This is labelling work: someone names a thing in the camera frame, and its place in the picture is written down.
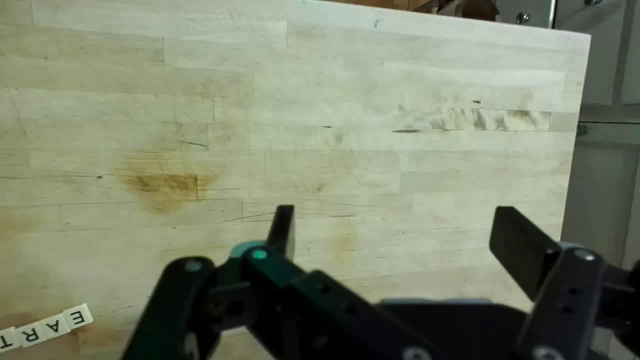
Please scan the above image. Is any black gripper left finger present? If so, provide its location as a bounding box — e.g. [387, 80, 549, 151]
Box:
[119, 203, 441, 360]

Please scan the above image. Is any cream letter tile E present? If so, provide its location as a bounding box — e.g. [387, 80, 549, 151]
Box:
[62, 302, 96, 333]

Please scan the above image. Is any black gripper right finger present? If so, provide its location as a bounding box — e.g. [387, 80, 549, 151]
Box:
[488, 203, 640, 360]

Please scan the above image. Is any cream letter tile A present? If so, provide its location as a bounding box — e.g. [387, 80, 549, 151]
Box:
[38, 312, 71, 342]

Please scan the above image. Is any cream letter tile R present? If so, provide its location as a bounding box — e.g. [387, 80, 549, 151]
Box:
[13, 322, 47, 350]

